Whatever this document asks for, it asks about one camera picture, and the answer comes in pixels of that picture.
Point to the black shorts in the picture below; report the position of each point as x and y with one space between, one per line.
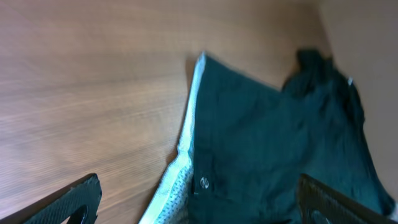
244 145

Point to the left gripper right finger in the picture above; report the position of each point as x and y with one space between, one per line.
318 203

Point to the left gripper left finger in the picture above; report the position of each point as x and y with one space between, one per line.
77 203

